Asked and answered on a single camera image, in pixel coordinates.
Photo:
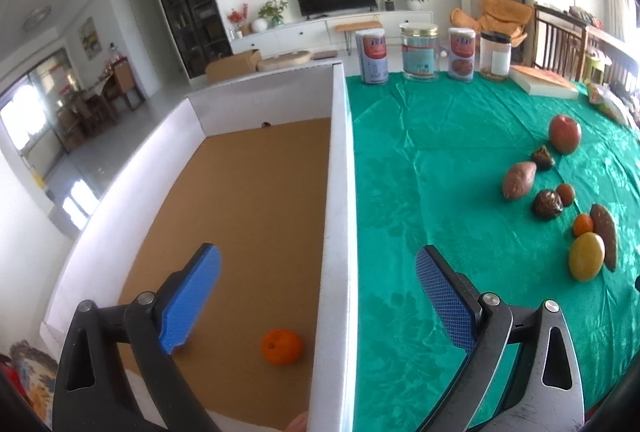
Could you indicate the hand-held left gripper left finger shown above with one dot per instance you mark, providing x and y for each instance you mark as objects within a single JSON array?
[{"x": 192, "y": 297}]

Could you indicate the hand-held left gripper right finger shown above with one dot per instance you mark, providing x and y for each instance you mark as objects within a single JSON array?
[{"x": 445, "y": 297}]

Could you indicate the orange mandarin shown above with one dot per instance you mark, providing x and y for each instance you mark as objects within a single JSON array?
[
  {"x": 282, "y": 347},
  {"x": 583, "y": 225}
]

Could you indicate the white cardboard box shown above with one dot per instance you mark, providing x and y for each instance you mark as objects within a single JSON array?
[{"x": 340, "y": 212}]

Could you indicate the red sweet potato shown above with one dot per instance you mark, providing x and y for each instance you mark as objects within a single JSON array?
[
  {"x": 604, "y": 237},
  {"x": 519, "y": 180}
]

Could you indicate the green tablecloth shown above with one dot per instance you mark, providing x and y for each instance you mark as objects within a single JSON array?
[{"x": 425, "y": 161}]

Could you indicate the yellow round fruit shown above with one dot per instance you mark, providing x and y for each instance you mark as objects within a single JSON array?
[{"x": 586, "y": 257}]

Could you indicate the small red-brown fruit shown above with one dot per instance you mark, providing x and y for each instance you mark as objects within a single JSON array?
[{"x": 566, "y": 194}]

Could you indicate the patterned cloth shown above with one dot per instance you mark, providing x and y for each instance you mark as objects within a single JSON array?
[{"x": 30, "y": 377}]

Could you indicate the red apple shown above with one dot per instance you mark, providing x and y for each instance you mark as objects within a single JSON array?
[{"x": 565, "y": 134}]

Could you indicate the brown cardboard box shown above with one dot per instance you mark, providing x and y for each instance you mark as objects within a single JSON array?
[{"x": 232, "y": 64}]

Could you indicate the white can with red label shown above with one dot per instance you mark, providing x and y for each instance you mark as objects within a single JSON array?
[
  {"x": 372, "y": 56},
  {"x": 461, "y": 54}
]

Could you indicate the clear container with black lid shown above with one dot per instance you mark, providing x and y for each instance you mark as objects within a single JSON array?
[{"x": 495, "y": 56}]

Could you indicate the glass jar with gold lid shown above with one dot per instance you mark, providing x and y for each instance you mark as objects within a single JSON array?
[{"x": 419, "y": 51}]

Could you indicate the beige floor cushion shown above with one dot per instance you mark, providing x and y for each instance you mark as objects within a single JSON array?
[{"x": 285, "y": 60}]

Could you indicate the colourful snack bag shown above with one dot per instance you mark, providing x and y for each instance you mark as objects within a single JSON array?
[{"x": 612, "y": 104}]

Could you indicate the red flower arrangement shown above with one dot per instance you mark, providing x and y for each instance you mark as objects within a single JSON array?
[{"x": 239, "y": 19}]

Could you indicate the orange lounge chair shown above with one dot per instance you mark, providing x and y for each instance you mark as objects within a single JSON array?
[{"x": 495, "y": 19}]

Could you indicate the white television console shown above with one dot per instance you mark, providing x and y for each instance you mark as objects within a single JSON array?
[{"x": 300, "y": 34}]

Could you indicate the small wooden side table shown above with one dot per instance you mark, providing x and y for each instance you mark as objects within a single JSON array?
[{"x": 357, "y": 26}]

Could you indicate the wooden bench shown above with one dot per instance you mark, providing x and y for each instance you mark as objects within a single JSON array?
[{"x": 575, "y": 36}]

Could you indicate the green plant in white vase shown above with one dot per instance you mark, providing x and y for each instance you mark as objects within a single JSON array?
[{"x": 272, "y": 14}]

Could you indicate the round ceiling light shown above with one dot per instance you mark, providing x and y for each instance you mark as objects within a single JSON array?
[{"x": 37, "y": 17}]

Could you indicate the wall painting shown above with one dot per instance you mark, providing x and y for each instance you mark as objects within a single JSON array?
[{"x": 87, "y": 36}]

